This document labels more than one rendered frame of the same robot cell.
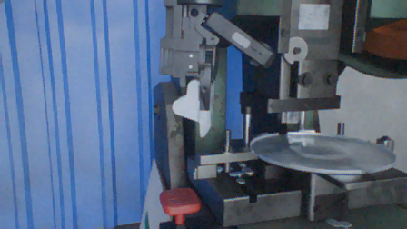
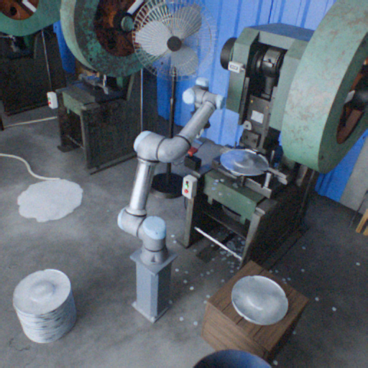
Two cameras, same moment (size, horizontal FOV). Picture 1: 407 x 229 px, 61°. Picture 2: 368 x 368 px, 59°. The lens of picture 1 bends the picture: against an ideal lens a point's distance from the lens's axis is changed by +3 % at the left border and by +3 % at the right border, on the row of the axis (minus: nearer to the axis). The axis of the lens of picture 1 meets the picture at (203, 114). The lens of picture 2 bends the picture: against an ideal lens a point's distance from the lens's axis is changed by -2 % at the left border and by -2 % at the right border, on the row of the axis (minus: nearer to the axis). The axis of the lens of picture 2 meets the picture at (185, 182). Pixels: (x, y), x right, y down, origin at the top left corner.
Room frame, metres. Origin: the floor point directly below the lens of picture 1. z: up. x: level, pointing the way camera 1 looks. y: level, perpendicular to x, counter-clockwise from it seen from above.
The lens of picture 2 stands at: (-0.52, -1.49, 1.80)
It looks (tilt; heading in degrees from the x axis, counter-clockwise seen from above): 35 degrees down; 57
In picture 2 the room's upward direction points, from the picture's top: 5 degrees clockwise
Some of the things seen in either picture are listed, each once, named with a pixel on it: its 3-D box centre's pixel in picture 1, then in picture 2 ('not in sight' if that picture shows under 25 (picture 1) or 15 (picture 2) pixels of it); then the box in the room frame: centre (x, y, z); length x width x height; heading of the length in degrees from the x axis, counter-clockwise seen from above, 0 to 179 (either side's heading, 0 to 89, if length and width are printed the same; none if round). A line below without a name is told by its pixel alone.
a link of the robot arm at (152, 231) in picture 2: not in sight; (153, 232); (0.03, -0.40, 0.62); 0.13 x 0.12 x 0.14; 118
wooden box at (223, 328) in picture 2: not in sight; (252, 318); (0.43, -0.84, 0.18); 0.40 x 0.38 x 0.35; 16
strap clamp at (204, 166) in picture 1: (223, 151); (233, 148); (0.78, -0.05, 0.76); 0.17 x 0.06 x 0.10; 107
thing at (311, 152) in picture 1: (316, 149); (244, 162); (0.71, -0.25, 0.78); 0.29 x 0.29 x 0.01
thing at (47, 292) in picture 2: not in sight; (42, 291); (-0.54, -0.22, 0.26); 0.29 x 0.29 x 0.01
